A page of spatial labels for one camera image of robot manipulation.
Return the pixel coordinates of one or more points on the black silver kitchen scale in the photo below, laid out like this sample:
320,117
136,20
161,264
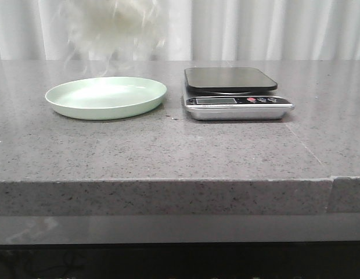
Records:
232,93

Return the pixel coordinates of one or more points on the white pleated curtain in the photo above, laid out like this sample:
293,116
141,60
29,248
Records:
203,30

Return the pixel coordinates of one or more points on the pale green round plate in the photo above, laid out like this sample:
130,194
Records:
106,98

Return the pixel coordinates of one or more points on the white vermicelli noodle bundle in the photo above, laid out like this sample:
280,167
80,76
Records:
115,32

